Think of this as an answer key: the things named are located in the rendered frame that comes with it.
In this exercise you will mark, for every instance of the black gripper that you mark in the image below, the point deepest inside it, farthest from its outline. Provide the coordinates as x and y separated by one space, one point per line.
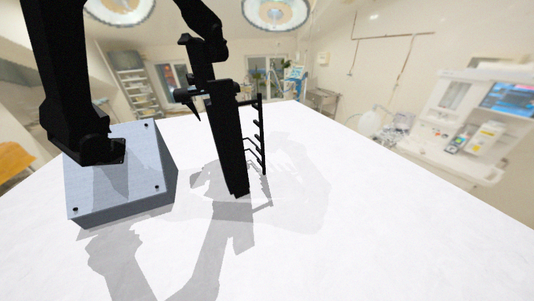
201 73

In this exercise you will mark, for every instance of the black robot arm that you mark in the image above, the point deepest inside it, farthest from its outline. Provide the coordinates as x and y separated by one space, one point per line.
73 123

